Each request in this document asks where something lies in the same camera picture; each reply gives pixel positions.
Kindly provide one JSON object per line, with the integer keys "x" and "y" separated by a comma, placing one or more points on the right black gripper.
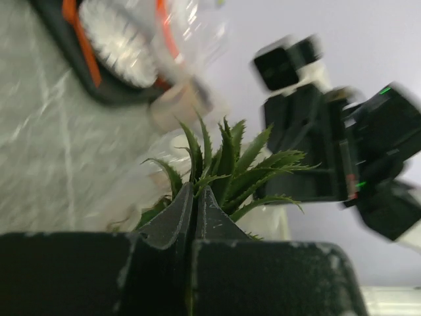
{"x": 355, "y": 153}

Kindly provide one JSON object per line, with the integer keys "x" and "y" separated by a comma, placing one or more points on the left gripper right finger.
{"x": 235, "y": 275}

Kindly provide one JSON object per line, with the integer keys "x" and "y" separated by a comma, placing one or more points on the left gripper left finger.
{"x": 99, "y": 273}

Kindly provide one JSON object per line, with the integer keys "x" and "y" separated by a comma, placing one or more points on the toy pineapple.
{"x": 231, "y": 173}

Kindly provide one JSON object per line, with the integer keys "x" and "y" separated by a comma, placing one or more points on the clear zip bag orange seal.
{"x": 189, "y": 36}

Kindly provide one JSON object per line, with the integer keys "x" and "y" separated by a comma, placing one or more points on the beige paper cup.
{"x": 186, "y": 101}

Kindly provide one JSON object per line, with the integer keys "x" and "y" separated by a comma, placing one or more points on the black plastic tray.
{"x": 111, "y": 92}

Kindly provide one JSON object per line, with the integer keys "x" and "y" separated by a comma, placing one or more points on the striped white plate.
{"x": 119, "y": 42}

